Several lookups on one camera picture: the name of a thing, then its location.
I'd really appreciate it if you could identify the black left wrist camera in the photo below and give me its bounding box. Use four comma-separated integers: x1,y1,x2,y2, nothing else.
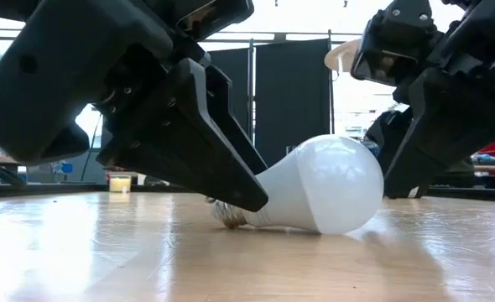
175,0,255,42

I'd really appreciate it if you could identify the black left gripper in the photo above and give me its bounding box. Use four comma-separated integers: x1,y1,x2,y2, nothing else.
0,0,211,165

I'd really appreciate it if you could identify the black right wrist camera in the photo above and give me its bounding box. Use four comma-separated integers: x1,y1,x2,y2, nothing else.
350,0,441,87

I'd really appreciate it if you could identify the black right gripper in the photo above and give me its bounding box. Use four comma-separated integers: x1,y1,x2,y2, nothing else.
383,0,495,194

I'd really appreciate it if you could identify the wooden side table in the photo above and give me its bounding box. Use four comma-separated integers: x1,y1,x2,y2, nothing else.
0,153,27,188

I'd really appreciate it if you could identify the black table edge rail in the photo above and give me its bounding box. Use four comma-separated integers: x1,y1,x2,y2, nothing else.
0,183,495,203

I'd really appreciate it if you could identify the white lightbulb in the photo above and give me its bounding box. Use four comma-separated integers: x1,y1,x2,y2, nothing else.
207,133,385,236

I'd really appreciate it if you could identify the thin black hanging cable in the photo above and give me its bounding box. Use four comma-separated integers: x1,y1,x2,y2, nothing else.
81,112,104,182

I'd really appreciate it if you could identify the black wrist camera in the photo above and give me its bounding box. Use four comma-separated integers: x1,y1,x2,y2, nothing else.
175,0,255,42
350,0,441,87

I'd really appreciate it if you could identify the yellow candle jar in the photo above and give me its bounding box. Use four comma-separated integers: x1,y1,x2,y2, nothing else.
108,174,133,194

